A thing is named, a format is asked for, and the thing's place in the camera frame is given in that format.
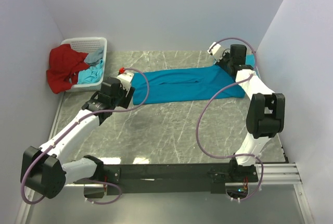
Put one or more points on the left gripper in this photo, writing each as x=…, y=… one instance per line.
x=127, y=96

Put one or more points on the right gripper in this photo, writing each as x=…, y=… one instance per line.
x=219, y=63

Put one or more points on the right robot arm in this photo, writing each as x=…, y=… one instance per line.
x=266, y=113

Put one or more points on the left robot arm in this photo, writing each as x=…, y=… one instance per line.
x=45, y=170

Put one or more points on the folded blue t shirt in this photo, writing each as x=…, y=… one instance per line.
x=250, y=60

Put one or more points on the light blue t shirt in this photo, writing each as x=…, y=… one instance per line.
x=95, y=70

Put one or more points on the white laundry basket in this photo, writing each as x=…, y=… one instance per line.
x=95, y=49

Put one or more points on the red t shirt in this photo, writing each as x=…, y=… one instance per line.
x=64, y=67

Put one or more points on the black base beam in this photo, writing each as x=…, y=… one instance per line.
x=176, y=178

